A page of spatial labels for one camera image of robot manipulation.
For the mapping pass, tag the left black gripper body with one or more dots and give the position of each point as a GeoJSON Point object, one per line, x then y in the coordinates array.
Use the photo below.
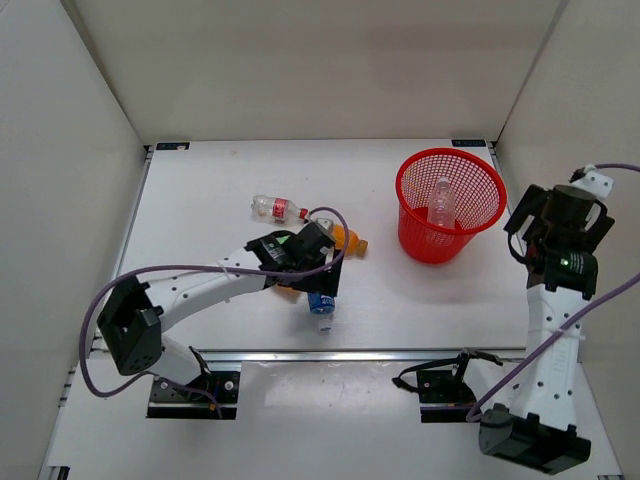
{"type": "Point", "coordinates": [310, 264]}

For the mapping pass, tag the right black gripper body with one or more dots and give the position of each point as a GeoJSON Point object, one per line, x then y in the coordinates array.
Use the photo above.
{"type": "Point", "coordinates": [532, 204]}

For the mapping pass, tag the blue label water bottle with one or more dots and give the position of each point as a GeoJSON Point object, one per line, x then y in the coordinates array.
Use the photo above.
{"type": "Point", "coordinates": [322, 308]}

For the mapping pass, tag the orange juice bottle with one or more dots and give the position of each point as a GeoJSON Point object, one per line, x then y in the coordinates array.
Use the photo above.
{"type": "Point", "coordinates": [286, 289]}
{"type": "Point", "coordinates": [349, 242]}

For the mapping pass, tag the clear bottle with red label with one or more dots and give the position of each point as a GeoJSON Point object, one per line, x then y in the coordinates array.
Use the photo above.
{"type": "Point", "coordinates": [277, 209]}

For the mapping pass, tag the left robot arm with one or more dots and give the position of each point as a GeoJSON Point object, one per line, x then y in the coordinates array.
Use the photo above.
{"type": "Point", "coordinates": [137, 315]}

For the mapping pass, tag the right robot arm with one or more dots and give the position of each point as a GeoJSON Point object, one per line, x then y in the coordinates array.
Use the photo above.
{"type": "Point", "coordinates": [528, 416]}

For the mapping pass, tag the red mesh plastic bin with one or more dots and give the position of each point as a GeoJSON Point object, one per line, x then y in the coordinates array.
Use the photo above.
{"type": "Point", "coordinates": [480, 202]}

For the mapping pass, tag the clear plastic bottle in bin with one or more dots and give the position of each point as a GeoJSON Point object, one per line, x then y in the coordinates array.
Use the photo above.
{"type": "Point", "coordinates": [442, 204]}

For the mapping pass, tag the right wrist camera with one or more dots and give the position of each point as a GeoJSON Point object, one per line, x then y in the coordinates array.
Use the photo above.
{"type": "Point", "coordinates": [591, 180]}

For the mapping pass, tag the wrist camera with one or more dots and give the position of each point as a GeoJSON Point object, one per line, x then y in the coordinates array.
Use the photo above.
{"type": "Point", "coordinates": [591, 180]}
{"type": "Point", "coordinates": [325, 223]}

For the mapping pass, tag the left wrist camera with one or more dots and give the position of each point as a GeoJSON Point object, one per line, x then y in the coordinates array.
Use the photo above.
{"type": "Point", "coordinates": [325, 223]}

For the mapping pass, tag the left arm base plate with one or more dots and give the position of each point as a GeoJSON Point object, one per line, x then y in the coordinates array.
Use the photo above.
{"type": "Point", "coordinates": [167, 402]}

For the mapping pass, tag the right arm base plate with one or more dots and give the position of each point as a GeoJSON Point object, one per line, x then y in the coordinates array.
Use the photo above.
{"type": "Point", "coordinates": [444, 397]}

